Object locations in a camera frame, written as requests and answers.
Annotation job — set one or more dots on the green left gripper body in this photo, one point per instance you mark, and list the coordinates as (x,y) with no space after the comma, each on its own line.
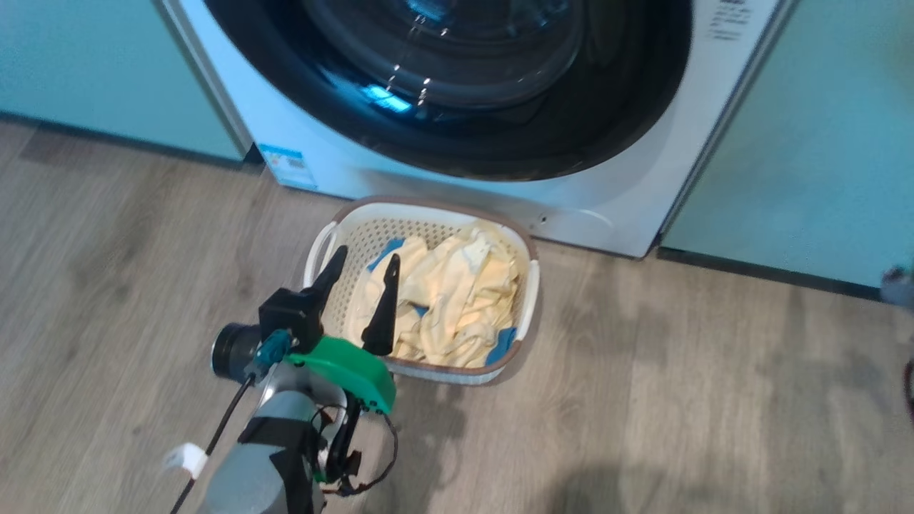
(350,368)

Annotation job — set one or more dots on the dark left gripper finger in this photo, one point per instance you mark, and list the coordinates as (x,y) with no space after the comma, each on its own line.
(384,321)
(333,275)

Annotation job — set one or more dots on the pale yellow garment blue trim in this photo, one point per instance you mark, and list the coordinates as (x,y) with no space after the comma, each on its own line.
(450,293)

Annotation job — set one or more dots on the black round glass washer door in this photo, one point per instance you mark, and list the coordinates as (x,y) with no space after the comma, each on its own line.
(571,121)

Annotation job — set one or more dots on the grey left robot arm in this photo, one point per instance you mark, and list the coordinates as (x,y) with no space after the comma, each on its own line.
(275,428)

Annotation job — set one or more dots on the white perforated laundry basket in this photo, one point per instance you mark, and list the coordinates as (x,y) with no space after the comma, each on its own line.
(360,228)

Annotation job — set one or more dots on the white front-load washing machine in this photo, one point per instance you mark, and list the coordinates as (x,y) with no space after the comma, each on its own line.
(628,185)

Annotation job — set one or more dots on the blue energy label sticker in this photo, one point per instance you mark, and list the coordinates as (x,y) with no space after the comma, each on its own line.
(288,165)

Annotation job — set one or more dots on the teal cabinet with side panel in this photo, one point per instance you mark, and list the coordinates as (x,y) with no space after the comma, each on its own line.
(93,64)

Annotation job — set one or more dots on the wide teal cabinet front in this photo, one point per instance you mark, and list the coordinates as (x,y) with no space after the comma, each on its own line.
(807,143)

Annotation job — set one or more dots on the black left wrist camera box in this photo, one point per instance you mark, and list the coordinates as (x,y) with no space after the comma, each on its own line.
(289,314)

